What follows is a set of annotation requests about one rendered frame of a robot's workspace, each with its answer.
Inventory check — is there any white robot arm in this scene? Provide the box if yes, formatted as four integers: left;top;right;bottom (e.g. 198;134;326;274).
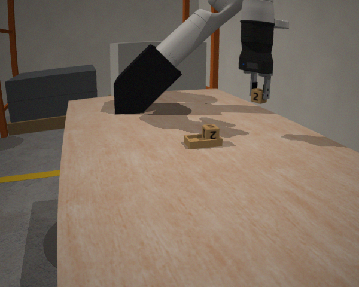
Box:
156;0;243;67

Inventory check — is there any tan wooden tray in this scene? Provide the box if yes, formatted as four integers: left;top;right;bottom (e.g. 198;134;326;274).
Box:
184;134;223;149

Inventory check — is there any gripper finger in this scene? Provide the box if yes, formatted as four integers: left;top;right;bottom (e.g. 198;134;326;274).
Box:
244;71;258;96
258;73;273;100

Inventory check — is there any tan wooden number cube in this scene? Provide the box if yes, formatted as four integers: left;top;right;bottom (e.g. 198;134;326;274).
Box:
202;124;220;140
251;88;267;104

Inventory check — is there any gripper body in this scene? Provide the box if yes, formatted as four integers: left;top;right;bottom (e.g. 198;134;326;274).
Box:
239;0;289;74

